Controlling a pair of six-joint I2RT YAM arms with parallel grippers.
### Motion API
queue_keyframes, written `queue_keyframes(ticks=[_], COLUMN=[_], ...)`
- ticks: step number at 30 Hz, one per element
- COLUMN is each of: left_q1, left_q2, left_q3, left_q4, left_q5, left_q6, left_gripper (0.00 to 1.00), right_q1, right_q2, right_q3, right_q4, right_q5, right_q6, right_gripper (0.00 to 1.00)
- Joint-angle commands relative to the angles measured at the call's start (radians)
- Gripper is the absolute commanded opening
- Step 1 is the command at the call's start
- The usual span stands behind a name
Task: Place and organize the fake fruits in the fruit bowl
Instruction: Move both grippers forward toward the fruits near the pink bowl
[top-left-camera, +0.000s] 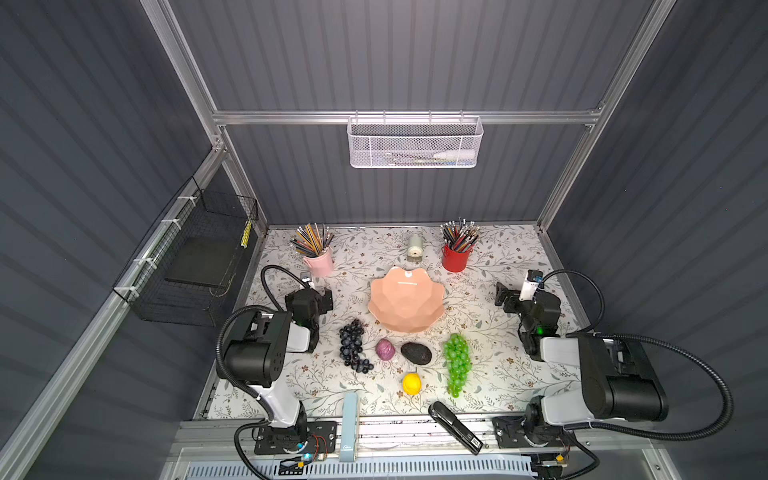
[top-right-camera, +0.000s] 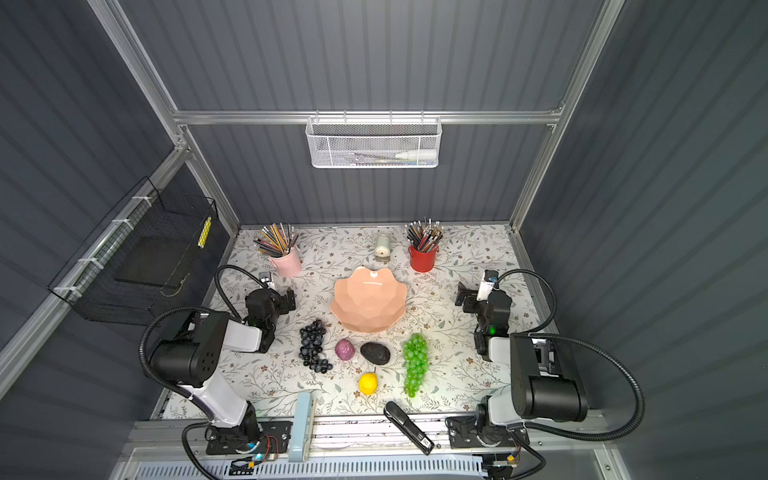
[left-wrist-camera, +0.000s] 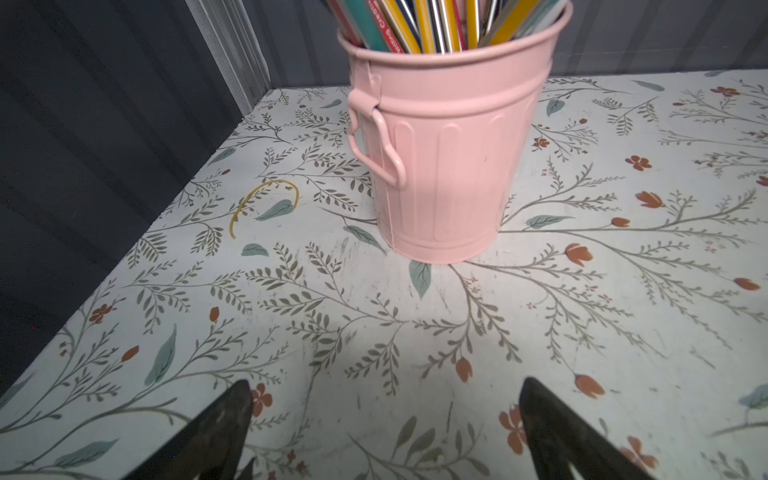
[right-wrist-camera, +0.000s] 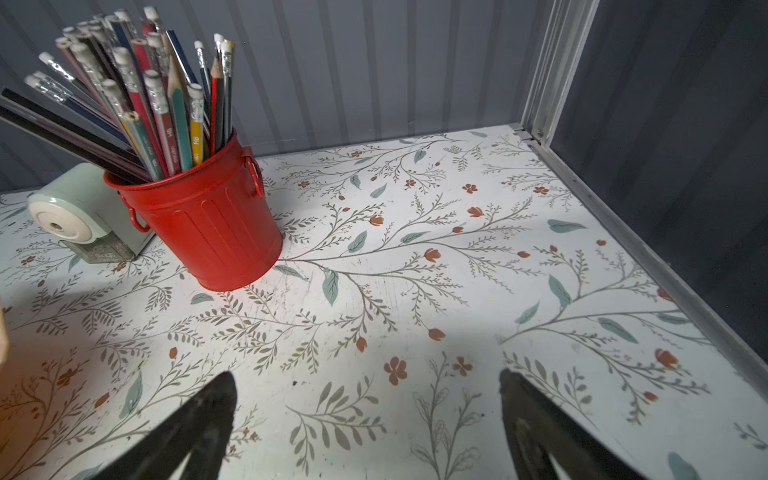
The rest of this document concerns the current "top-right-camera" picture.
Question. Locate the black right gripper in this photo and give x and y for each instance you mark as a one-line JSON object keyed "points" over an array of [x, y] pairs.
{"points": [[471, 301]]}

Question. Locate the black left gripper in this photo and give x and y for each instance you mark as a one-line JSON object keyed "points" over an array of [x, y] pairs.
{"points": [[282, 300]]}

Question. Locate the black fake grape bunch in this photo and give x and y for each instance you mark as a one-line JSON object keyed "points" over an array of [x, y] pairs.
{"points": [[311, 350]]}

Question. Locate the green fake grape bunch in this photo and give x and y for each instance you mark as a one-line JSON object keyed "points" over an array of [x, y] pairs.
{"points": [[416, 361]]}

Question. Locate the purple fake fig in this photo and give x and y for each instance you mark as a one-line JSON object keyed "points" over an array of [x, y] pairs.
{"points": [[345, 350]]}

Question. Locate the pink scalloped fruit bowl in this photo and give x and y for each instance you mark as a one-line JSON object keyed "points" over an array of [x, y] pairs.
{"points": [[369, 301]]}

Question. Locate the dark fake avocado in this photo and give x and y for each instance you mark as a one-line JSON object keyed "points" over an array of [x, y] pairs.
{"points": [[375, 353]]}

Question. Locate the yellow fake lemon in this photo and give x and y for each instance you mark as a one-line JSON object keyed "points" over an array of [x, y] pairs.
{"points": [[368, 383]]}

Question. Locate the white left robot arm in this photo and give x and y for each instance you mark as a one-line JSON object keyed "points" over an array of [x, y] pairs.
{"points": [[181, 348]]}

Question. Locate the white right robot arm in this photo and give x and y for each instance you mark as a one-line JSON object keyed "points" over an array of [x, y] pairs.
{"points": [[544, 380]]}

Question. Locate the coloured pencils in pink cup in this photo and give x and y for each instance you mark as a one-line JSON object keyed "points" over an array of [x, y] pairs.
{"points": [[277, 240]]}

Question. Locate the red pencil cup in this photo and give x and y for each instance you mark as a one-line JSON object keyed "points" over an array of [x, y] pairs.
{"points": [[423, 259]]}

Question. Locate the pencils in red cup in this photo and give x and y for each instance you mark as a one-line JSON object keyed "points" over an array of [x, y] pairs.
{"points": [[425, 235]]}

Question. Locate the light blue bar tool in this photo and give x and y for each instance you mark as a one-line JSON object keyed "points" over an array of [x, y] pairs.
{"points": [[301, 432]]}

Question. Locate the black stapler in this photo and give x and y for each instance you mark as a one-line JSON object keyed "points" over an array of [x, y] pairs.
{"points": [[397, 416]]}

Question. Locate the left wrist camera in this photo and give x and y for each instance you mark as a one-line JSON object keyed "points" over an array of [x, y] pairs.
{"points": [[266, 279]]}

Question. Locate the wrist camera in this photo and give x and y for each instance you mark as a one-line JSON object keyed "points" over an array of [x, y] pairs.
{"points": [[487, 284], [266, 279]]}

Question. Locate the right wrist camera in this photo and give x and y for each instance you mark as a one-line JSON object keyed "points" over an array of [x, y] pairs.
{"points": [[487, 284]]}

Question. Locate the black wire wall basket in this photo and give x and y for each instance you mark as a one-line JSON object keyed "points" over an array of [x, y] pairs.
{"points": [[157, 255]]}

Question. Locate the aluminium front rail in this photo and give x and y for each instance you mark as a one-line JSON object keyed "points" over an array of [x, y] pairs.
{"points": [[363, 435]]}

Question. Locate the white wire mesh basket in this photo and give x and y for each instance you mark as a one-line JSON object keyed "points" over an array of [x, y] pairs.
{"points": [[374, 141]]}

